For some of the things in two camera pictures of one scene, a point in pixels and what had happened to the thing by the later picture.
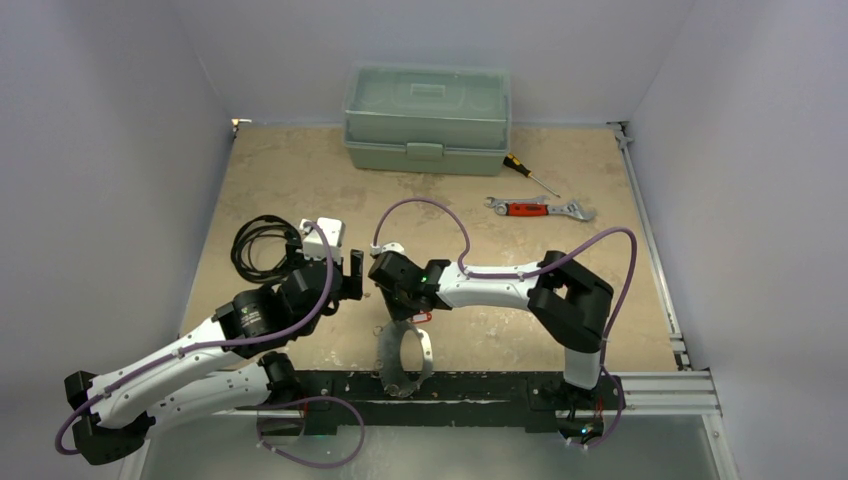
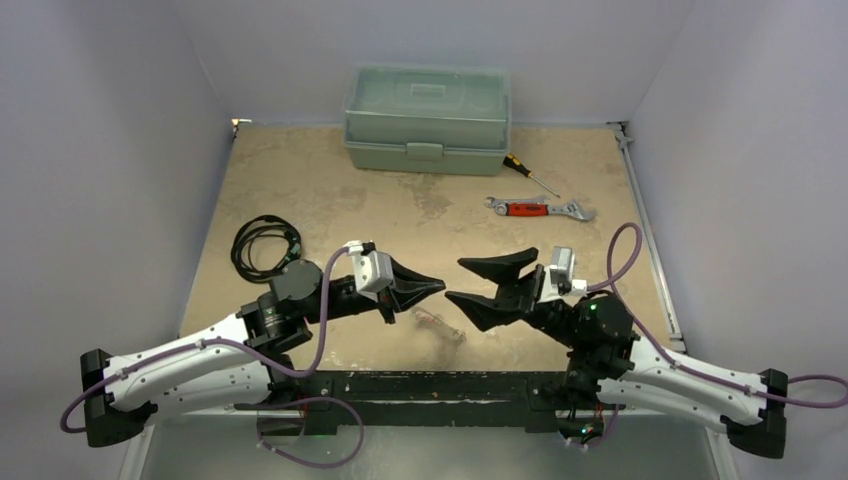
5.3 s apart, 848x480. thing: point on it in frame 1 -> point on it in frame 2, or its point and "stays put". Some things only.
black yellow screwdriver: [514, 163] stays put
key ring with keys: [394, 379] -> [438, 328]
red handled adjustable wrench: [525, 210] stays put
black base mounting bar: [316, 403] stays put
